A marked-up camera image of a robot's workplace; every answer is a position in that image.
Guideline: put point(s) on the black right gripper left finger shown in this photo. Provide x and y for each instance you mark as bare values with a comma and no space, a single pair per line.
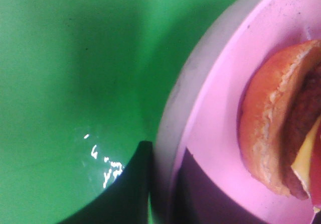
126,199

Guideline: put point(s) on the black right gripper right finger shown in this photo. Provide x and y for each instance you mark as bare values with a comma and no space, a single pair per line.
199,200

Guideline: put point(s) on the pink round plate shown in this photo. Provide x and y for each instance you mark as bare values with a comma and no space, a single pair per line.
202,111

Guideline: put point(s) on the burger with cheese and tomato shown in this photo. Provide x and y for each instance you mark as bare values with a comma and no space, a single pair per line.
281,104

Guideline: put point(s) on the clear tape front patch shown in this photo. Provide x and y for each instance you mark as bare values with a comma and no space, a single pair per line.
101,158

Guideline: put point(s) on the green table cloth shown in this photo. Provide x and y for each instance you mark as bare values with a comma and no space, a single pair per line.
73,63

